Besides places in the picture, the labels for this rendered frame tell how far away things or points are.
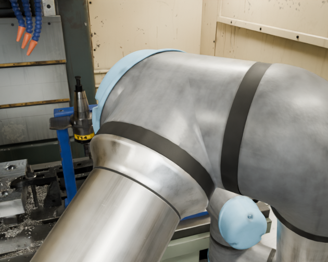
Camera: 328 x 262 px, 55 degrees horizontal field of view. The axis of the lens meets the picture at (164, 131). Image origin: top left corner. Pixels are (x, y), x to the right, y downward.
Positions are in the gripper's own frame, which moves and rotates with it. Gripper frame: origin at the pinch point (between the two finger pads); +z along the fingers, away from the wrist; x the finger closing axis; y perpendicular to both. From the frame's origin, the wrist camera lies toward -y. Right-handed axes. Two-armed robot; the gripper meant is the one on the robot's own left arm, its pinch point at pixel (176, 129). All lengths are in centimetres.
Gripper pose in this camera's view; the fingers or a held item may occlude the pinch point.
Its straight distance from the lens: 79.6
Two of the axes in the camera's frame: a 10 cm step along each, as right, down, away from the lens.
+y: -0.2, 9.0, 4.4
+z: -3.0, -4.3, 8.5
